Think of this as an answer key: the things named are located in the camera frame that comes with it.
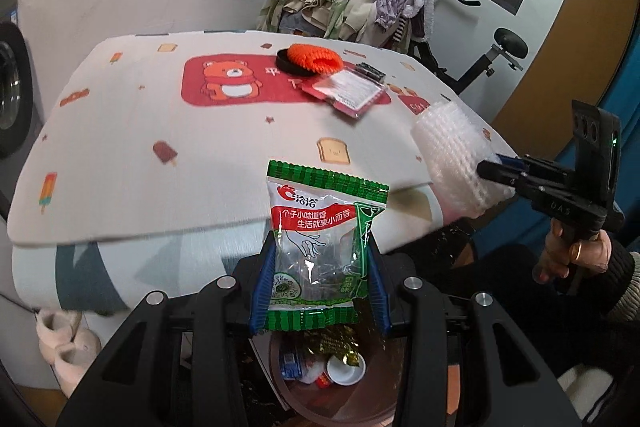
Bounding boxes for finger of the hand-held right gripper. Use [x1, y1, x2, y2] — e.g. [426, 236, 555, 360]
[494, 154, 576, 180]
[476, 160, 532, 192]

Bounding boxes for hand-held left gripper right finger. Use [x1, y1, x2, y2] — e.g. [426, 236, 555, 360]
[365, 233, 572, 427]

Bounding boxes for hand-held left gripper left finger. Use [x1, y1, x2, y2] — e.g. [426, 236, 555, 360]
[57, 232, 278, 427]

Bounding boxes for white foam fruit net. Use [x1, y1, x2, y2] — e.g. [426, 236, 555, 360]
[410, 101, 517, 219]

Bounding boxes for gold foil wrapper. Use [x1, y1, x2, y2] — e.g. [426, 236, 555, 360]
[300, 326, 367, 366]

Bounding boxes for green snack packet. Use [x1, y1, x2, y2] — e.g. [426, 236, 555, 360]
[250, 159, 391, 334]

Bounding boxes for green paper noodle cup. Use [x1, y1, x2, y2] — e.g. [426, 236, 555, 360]
[327, 353, 367, 386]

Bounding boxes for brown trash bin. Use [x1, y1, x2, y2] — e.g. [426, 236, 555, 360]
[269, 321, 412, 426]

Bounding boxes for person's right forearm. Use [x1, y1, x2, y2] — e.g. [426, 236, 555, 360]
[592, 237, 640, 324]

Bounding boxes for person's right hand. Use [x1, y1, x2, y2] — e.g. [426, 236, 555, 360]
[537, 219, 614, 284]

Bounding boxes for person's dark pants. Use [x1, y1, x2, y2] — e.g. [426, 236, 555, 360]
[390, 222, 640, 380]

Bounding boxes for black exercise bike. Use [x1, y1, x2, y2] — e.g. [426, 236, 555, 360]
[400, 0, 529, 96]

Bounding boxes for small black packet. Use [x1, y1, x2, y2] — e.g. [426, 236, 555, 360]
[356, 62, 385, 84]

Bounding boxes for clear packet with red backing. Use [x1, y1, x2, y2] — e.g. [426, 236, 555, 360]
[301, 71, 386, 120]

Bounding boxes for pink slipper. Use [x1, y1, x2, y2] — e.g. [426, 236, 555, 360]
[34, 307, 84, 361]
[52, 329, 102, 396]

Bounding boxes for black round lid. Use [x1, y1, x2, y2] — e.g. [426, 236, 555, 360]
[276, 48, 312, 74]

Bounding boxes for grey washing machine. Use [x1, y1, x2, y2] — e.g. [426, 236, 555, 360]
[0, 0, 42, 158]

